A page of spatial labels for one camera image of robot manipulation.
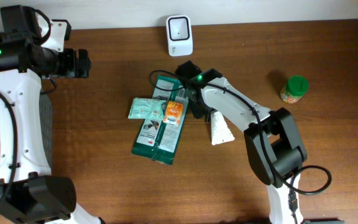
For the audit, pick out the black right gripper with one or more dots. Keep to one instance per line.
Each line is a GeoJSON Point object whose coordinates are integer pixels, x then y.
{"type": "Point", "coordinates": [195, 110]}

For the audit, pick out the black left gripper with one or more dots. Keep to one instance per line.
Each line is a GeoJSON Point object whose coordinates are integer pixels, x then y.
{"type": "Point", "coordinates": [72, 62]}

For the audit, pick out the orange small packet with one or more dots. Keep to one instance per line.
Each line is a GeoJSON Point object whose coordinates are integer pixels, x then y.
{"type": "Point", "coordinates": [173, 113]}

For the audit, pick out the white cream tube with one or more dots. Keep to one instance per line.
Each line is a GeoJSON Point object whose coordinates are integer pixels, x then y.
{"type": "Point", "coordinates": [220, 132]}

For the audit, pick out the light green sachet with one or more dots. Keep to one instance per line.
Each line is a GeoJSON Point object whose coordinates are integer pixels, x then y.
{"type": "Point", "coordinates": [145, 108]}

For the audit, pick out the green 3M package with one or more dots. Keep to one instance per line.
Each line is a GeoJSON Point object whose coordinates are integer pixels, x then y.
{"type": "Point", "coordinates": [157, 140]}

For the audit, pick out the green lid jar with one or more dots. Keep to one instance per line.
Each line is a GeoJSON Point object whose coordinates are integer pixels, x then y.
{"type": "Point", "coordinates": [294, 89]}

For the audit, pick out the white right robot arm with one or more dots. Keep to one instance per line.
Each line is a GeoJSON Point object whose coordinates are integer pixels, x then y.
{"type": "Point", "coordinates": [274, 146]}

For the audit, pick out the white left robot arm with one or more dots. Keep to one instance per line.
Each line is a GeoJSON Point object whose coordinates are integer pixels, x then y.
{"type": "Point", "coordinates": [32, 50]}

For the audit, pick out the white barcode scanner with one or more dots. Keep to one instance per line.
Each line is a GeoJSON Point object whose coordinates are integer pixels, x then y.
{"type": "Point", "coordinates": [179, 35]}

